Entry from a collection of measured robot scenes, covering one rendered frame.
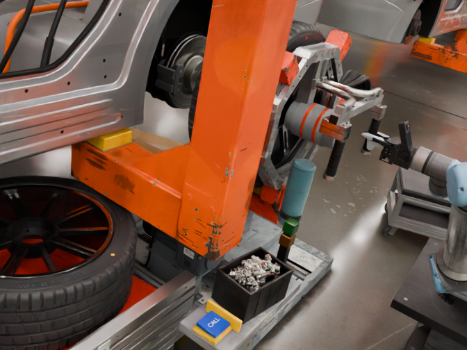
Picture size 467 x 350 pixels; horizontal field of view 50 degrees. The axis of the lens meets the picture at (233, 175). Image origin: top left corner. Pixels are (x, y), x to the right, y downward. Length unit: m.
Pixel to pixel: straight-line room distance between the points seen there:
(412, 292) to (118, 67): 1.40
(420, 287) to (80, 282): 1.34
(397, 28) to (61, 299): 3.69
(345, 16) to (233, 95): 3.12
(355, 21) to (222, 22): 3.13
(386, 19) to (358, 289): 2.55
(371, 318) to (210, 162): 1.26
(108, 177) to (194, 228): 0.40
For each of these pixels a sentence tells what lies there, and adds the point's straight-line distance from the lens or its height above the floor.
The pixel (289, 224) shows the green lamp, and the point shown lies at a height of 0.66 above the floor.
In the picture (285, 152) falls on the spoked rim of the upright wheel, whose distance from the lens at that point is 2.12.
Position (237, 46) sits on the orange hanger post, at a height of 1.19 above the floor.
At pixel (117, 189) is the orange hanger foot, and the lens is 1.77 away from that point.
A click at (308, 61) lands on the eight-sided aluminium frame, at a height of 1.09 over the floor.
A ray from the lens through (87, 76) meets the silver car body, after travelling 1.65.
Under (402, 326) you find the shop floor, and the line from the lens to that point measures 2.46.
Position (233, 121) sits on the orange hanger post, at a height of 0.99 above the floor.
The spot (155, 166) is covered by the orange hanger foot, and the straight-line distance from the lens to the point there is 1.63.
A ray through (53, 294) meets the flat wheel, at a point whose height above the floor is 0.50.
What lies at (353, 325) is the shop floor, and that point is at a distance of 2.35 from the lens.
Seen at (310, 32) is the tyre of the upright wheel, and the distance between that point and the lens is 1.89.
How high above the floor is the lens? 1.49
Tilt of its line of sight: 27 degrees down
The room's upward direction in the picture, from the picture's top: 12 degrees clockwise
